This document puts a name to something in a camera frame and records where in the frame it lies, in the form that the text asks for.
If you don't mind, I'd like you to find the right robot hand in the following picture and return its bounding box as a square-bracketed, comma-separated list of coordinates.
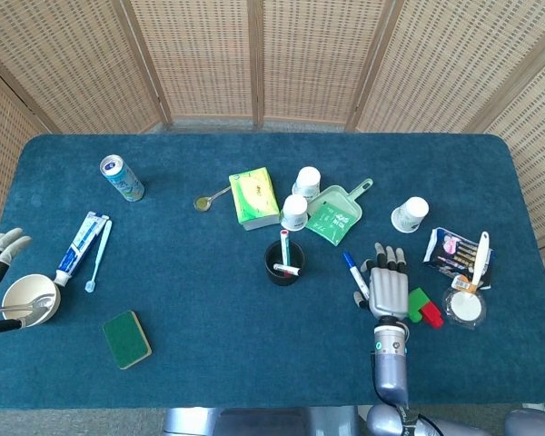
[353, 242, 411, 324]

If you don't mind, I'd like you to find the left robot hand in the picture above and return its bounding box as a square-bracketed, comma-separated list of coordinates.
[0, 226, 33, 340]

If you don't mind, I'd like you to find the blue cap white marker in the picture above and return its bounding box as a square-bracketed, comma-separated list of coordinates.
[342, 251, 372, 301]

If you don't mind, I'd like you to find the teal label marker red cap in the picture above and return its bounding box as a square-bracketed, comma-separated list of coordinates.
[279, 229, 293, 269]

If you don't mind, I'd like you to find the black cup with toothpaste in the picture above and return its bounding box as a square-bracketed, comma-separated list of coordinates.
[263, 240, 306, 287]

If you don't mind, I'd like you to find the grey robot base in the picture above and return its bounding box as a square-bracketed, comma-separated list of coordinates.
[163, 407, 360, 436]

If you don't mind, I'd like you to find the white round bowl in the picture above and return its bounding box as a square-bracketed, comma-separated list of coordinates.
[1, 272, 62, 328]

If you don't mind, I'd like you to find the red plastic block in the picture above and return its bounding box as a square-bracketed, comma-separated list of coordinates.
[420, 301, 445, 329]

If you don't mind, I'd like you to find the silver metal spoon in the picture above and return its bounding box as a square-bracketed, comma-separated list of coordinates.
[0, 293, 56, 315]

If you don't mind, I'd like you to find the dark printed snack packet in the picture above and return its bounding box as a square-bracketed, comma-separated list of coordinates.
[422, 227, 498, 291]

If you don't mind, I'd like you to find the blue white toothpaste tube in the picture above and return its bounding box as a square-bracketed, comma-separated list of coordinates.
[54, 210, 111, 288]

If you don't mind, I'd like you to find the white paper cup leaf print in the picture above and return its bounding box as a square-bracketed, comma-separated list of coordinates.
[390, 195, 431, 234]

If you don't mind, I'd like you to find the green sachet packet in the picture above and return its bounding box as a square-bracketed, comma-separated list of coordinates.
[304, 202, 352, 247]

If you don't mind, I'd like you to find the light blue toothbrush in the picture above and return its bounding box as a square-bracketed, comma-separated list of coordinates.
[84, 220, 114, 294]

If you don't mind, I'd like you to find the light green dustpan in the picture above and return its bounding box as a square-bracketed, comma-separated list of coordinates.
[306, 177, 374, 228]

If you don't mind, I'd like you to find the white paper cup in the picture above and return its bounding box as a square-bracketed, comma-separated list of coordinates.
[291, 165, 322, 203]
[280, 193, 310, 233]

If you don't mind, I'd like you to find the light blue drink can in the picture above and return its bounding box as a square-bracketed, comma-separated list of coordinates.
[99, 154, 145, 203]

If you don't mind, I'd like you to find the green yellow sponge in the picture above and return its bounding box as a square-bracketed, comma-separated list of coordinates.
[102, 309, 154, 371]

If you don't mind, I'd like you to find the green tissue pack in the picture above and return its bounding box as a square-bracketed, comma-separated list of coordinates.
[228, 166, 282, 232]

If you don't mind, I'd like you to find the blue table cloth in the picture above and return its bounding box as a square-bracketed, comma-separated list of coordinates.
[0, 133, 545, 412]

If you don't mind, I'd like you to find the metal spoon with golden bowl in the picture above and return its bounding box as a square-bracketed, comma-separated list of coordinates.
[193, 184, 233, 213]

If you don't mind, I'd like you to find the rattan folding screen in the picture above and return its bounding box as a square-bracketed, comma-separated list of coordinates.
[0, 0, 545, 319]

